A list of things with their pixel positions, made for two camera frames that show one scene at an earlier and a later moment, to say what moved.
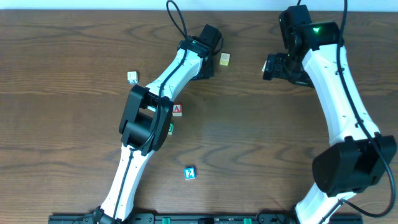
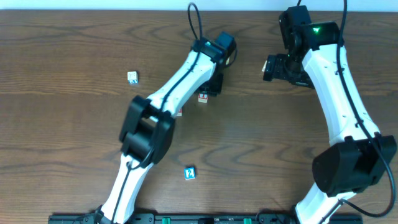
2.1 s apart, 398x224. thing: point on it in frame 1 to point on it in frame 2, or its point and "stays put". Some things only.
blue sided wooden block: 133,77 stays put
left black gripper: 208,69 to 212,86
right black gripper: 273,66 stays put
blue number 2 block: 189,173 stays put
